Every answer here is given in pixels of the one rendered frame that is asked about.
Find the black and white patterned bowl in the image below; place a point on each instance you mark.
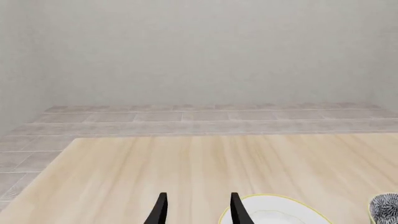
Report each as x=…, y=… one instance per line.
x=384, y=207

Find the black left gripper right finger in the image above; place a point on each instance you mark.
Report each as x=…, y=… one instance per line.
x=238, y=211

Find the white plate with yellow rim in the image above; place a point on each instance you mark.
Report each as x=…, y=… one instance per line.
x=280, y=210

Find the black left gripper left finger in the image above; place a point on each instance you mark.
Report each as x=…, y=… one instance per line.
x=159, y=211

